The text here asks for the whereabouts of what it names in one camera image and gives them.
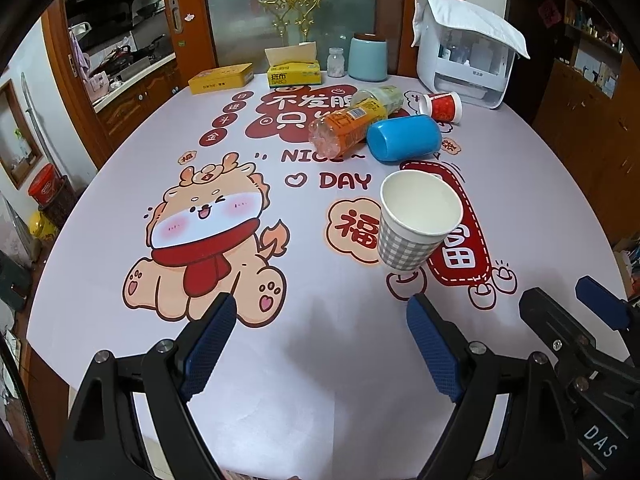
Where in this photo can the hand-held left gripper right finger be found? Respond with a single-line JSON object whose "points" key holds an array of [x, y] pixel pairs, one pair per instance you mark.
{"points": [[432, 345]]}

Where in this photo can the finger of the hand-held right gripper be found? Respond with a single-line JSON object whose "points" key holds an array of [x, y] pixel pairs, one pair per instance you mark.
{"points": [[600, 302], [550, 320]]}

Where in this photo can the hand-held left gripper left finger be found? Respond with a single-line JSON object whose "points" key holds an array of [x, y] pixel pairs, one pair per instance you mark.
{"points": [[212, 340]]}

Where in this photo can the grey checked paper cup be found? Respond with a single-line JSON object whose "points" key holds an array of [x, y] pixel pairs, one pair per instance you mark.
{"points": [[402, 247]]}

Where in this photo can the blue plastic cup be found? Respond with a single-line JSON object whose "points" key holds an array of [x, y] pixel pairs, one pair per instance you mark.
{"points": [[407, 135]]}

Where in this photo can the red paper cup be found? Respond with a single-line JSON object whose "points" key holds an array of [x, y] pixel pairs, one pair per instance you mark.
{"points": [[442, 107]]}

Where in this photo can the wooden shelf cabinet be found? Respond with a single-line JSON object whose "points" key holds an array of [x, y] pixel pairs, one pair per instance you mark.
{"points": [[595, 105]]}

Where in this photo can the yellow container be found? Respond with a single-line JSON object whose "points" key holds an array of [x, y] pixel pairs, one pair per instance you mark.
{"points": [[42, 225]]}

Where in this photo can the red bucket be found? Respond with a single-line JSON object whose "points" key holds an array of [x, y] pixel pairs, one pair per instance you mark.
{"points": [[45, 187]]}

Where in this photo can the orange label plastic bottle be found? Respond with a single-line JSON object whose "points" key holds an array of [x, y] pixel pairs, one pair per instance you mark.
{"points": [[345, 127]]}

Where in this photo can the wooden kitchen counter cabinet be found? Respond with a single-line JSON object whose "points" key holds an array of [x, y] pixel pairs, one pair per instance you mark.
{"points": [[140, 102]]}

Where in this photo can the clear yellow-tinted plastic bottle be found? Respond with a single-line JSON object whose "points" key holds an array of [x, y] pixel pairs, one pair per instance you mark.
{"points": [[385, 96]]}

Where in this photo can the white water dispenser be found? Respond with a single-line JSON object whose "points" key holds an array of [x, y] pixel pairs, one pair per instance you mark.
{"points": [[465, 77]]}

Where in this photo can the yellow tin box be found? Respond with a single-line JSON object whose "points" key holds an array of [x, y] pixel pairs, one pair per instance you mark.
{"points": [[220, 80]]}

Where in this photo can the yellow-green tissue box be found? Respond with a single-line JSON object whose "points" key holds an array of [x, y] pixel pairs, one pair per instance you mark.
{"points": [[292, 74]]}

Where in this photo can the wooden framed mirror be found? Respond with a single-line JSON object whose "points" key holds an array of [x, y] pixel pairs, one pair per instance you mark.
{"points": [[17, 135]]}

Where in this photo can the teal canister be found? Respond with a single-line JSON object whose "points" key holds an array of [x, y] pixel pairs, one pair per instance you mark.
{"points": [[367, 60]]}

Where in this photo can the small glass jar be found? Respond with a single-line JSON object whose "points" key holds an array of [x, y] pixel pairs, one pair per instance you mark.
{"points": [[336, 64]]}

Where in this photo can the black wok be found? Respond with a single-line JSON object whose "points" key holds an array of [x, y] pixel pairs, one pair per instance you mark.
{"points": [[150, 46]]}

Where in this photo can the white cloth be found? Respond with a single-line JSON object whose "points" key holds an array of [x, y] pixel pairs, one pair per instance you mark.
{"points": [[480, 22]]}

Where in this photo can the pink hanging cloth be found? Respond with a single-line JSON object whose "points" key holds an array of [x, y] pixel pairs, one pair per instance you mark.
{"points": [[80, 55]]}

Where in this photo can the red wall decoration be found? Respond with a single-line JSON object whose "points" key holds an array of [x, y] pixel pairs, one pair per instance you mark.
{"points": [[550, 13]]}

